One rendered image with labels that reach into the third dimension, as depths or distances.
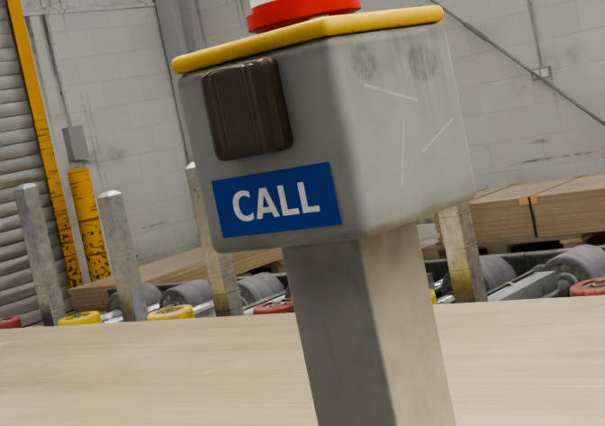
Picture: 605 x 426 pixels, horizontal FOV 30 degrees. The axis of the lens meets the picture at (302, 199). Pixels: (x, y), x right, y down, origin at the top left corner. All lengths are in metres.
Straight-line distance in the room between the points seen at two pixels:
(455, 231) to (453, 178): 1.27
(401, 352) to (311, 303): 0.04
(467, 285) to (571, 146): 6.71
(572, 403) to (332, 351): 0.64
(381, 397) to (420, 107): 0.10
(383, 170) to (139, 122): 9.71
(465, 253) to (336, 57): 1.32
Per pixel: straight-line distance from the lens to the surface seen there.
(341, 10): 0.38
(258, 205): 0.37
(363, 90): 0.36
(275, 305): 1.78
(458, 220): 1.66
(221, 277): 1.98
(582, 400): 1.02
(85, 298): 7.95
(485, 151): 8.69
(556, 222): 7.05
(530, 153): 8.51
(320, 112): 0.35
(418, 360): 0.40
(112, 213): 2.15
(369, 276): 0.38
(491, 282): 2.11
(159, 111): 10.24
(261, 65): 0.35
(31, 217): 2.34
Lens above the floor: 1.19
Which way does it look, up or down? 4 degrees down
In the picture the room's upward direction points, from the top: 12 degrees counter-clockwise
